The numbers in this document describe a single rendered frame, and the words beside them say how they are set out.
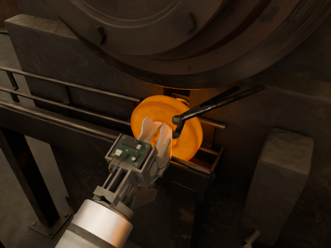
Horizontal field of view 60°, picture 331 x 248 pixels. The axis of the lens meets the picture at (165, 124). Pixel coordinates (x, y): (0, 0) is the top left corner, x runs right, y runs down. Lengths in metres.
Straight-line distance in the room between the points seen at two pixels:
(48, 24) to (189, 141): 0.45
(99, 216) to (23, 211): 1.06
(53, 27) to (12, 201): 0.99
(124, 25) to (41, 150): 1.42
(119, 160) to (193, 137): 0.15
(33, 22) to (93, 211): 0.51
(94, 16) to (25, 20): 0.47
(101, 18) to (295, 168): 0.36
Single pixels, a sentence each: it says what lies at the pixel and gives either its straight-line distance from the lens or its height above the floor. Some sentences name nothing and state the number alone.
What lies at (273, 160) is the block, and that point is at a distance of 0.50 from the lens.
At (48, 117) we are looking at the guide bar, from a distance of 0.76.
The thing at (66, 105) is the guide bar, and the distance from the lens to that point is 0.80.
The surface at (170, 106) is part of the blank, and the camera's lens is 0.54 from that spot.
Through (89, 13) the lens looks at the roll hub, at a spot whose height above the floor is 1.02.
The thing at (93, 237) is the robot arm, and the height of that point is 0.75.
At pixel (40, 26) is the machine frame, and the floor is 0.87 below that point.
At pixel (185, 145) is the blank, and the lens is 0.58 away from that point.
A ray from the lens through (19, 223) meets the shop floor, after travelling 1.47.
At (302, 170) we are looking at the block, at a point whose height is 0.80.
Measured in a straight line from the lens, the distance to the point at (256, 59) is 0.40.
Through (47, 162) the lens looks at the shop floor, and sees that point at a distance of 1.65.
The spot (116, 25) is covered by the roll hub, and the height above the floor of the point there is 1.01.
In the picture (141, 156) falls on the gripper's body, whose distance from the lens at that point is 0.47.
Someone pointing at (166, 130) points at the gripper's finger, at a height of 0.78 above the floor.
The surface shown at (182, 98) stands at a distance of 0.65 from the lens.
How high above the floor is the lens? 1.15
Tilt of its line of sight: 41 degrees down
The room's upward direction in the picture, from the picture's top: straight up
